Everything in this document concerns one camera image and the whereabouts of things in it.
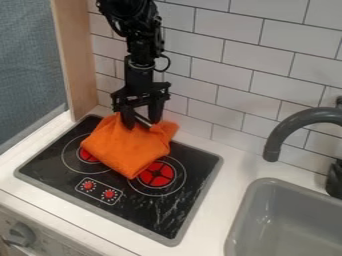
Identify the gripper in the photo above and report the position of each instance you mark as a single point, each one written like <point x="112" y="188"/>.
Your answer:
<point x="139" y="85"/>

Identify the orange cloth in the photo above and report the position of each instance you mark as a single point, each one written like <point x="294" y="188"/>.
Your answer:
<point x="129" y="146"/>

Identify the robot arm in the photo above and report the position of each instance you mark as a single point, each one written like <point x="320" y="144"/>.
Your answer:
<point x="135" y="23"/>

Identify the toy stove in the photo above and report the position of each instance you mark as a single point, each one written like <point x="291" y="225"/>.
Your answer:
<point x="120" y="186"/>

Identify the tap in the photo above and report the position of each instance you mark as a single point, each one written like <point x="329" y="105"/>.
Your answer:
<point x="298" y="130"/>

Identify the toy sink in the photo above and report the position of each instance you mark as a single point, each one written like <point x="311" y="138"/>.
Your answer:
<point x="285" y="220"/>

